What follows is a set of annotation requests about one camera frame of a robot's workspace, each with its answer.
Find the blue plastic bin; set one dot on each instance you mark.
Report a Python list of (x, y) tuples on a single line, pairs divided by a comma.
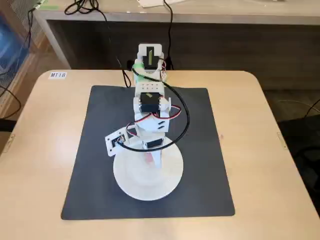
[(10, 45)]

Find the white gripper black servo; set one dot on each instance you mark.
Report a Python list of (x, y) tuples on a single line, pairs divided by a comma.
[(153, 144)]

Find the dark grey mat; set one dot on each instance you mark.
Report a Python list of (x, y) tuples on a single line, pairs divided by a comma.
[(205, 150)]

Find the green tape strip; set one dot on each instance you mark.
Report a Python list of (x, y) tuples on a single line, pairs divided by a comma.
[(49, 7)]

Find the grey background desk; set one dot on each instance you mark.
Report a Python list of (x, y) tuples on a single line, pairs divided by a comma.
[(225, 15)]

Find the white papers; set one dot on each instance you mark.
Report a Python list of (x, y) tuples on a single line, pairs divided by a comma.
[(160, 2)]

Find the black chair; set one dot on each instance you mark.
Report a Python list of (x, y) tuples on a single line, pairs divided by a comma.
[(305, 145)]

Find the small pink box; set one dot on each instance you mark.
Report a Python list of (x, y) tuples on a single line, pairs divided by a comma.
[(149, 159)]

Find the white round dish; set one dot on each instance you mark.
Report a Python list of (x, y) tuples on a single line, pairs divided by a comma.
[(150, 182)]

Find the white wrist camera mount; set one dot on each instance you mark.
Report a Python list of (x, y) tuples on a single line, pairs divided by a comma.
[(113, 142)]

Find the white MT18 label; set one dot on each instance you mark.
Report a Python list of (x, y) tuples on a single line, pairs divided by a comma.
[(58, 75)]

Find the table edge sticker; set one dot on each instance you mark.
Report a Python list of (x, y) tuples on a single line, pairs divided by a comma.
[(9, 143)]

